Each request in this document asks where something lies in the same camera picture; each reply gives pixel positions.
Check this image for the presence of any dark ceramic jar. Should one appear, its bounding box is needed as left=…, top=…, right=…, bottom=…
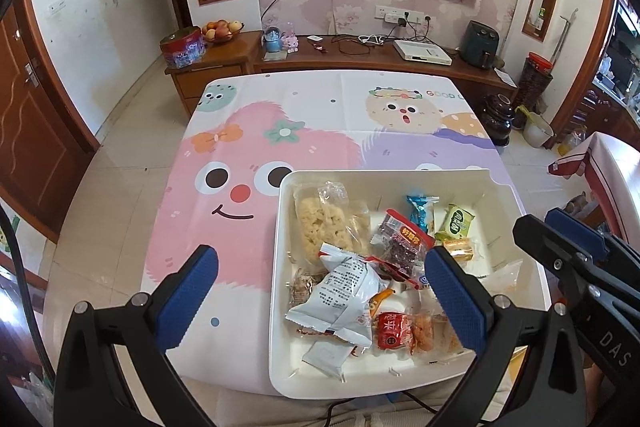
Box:
left=481, top=93, right=516, bottom=146

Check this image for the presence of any red snack packet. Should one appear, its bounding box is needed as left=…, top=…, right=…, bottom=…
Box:
left=374, top=311, right=413, bottom=352

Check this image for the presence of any green snack packet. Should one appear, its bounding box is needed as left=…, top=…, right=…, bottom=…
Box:
left=434, top=203, right=477, bottom=242

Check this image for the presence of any wicker basket with red lid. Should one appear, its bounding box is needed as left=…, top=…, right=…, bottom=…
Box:
left=515, top=52, right=555, bottom=110

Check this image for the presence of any wicker fruit bowl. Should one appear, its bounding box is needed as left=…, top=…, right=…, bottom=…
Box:
left=201, top=24, right=245, bottom=45

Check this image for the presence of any small yellow snack packet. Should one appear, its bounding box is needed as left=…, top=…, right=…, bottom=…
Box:
left=442, top=237, right=476, bottom=264

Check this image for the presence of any white plastic tray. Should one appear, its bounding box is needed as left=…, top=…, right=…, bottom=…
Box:
left=268, top=167, right=526, bottom=400

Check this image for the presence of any red round tin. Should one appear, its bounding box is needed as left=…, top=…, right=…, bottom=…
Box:
left=160, top=28, right=207, bottom=70

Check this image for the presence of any white wall socket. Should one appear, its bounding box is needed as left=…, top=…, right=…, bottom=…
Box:
left=375, top=5, right=433, bottom=24

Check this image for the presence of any red and white cloth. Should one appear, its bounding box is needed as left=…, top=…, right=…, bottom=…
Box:
left=547, top=147, right=596, bottom=180

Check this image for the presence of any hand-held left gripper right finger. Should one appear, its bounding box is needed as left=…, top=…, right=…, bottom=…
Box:
left=424, top=246, right=586, bottom=427

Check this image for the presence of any metal mop pole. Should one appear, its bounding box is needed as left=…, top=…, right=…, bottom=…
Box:
left=550, top=9, right=578, bottom=62

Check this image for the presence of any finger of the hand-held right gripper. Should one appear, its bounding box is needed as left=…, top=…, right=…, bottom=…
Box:
left=512, top=214, right=608, bottom=308
left=544, top=207, right=640, bottom=268

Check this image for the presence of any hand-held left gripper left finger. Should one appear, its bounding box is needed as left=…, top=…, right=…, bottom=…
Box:
left=52, top=244, right=220, bottom=427

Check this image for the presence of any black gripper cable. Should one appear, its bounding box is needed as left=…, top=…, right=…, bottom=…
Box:
left=0, top=207, right=53, bottom=383

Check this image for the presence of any cartoon printed tablecloth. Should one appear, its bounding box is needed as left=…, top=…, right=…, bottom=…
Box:
left=140, top=72, right=553, bottom=395

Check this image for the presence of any wooden television cabinet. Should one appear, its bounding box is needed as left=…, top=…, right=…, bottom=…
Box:
left=165, top=32, right=518, bottom=118

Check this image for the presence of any orange white snack packet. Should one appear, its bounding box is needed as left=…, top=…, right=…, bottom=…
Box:
left=367, top=288, right=396, bottom=313

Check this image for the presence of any white bucket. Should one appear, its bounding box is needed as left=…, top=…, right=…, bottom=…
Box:
left=522, top=112, right=556, bottom=148

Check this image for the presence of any clear bag beige crispy snack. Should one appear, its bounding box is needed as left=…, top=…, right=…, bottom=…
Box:
left=292, top=181, right=372, bottom=273

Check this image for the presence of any white set-top box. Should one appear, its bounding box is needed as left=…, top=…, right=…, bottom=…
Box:
left=392, top=39, right=453, bottom=66

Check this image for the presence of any silver white snack packet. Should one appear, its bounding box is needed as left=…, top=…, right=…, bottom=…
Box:
left=285, top=243, right=391, bottom=349

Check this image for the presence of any pile of fruit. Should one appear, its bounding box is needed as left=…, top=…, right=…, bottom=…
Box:
left=202, top=20, right=242, bottom=40

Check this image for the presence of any black looped cable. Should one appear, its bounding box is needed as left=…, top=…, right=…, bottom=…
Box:
left=332, top=36, right=373, bottom=56

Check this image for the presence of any person's right forearm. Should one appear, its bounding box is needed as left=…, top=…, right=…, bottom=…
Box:
left=582, top=364, right=621, bottom=427

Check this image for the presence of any dark green air fryer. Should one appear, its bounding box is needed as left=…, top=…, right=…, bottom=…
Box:
left=460, top=20, right=501, bottom=70

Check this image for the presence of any teal snack packet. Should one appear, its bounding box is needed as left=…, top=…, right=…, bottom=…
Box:
left=405, top=194, right=441, bottom=233

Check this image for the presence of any red label date packet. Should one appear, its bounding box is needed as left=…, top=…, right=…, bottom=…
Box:
left=370, top=208, right=436, bottom=290

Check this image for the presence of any white furniture piece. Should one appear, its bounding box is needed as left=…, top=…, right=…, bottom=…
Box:
left=585, top=132, right=640, bottom=248

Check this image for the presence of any brown wooden door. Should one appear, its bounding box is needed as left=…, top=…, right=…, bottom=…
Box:
left=0, top=2, right=98, bottom=243

